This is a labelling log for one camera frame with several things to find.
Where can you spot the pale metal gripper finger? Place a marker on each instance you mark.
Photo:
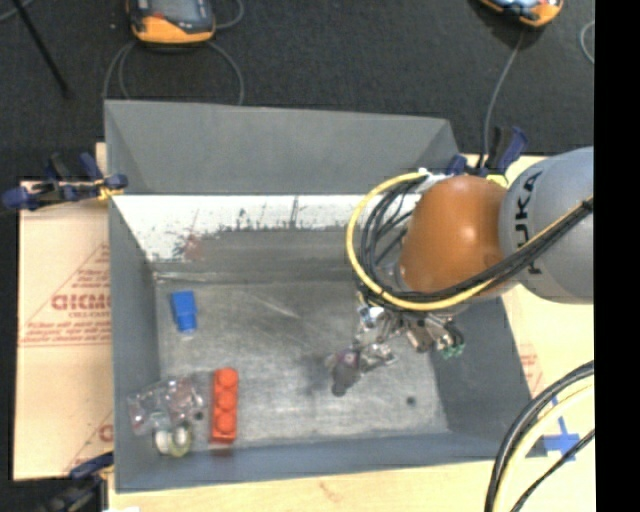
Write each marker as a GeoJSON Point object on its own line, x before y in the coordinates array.
{"type": "Point", "coordinates": [336, 359]}
{"type": "Point", "coordinates": [382, 355]}

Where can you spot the dark purple cylinder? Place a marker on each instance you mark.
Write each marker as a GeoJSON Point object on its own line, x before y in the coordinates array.
{"type": "Point", "coordinates": [345, 377]}

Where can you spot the grey metal bin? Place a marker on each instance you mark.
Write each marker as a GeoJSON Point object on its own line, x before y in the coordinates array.
{"type": "Point", "coordinates": [280, 350]}

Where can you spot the orange-red studded block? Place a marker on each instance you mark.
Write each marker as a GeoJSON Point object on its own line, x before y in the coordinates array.
{"type": "Point", "coordinates": [224, 405]}

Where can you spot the blue plastic block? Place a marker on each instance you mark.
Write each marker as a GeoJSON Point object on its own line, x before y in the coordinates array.
{"type": "Point", "coordinates": [184, 310]}

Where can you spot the clear plastic packet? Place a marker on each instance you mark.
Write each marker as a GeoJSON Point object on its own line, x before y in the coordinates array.
{"type": "Point", "coordinates": [165, 400]}

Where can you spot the white and yellow tape roll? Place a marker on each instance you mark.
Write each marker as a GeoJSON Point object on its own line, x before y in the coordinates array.
{"type": "Point", "coordinates": [172, 441]}

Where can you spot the black cylinder on white bracket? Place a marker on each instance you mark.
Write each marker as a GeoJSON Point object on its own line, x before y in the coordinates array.
{"type": "Point", "coordinates": [454, 332]}

